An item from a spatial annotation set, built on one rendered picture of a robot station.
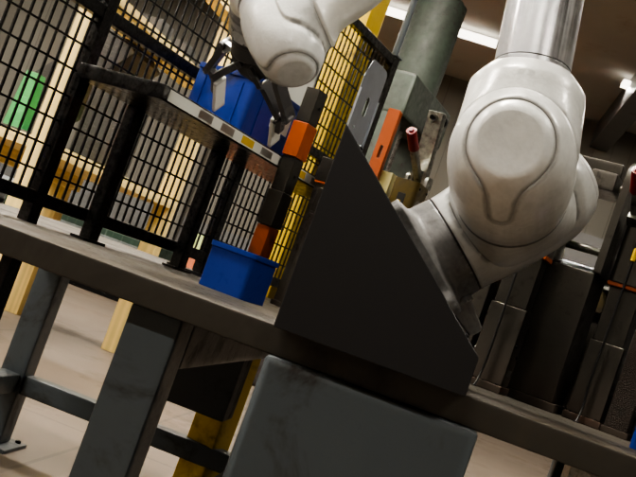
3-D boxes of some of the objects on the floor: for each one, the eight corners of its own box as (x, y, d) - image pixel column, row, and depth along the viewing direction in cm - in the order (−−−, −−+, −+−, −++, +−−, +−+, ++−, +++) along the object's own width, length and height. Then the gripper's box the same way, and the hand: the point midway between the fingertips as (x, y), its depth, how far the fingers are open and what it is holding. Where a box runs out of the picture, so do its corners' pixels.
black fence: (253, 531, 297) (418, 67, 306) (-488, 630, 123) (-56, -451, 132) (217, 512, 304) (380, 59, 312) (-535, 582, 130) (-119, -446, 138)
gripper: (185, 10, 166) (183, 102, 182) (297, 79, 158) (284, 168, 175) (213, -8, 170) (208, 84, 187) (324, 59, 163) (309, 148, 179)
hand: (245, 120), depth 180 cm, fingers open, 13 cm apart
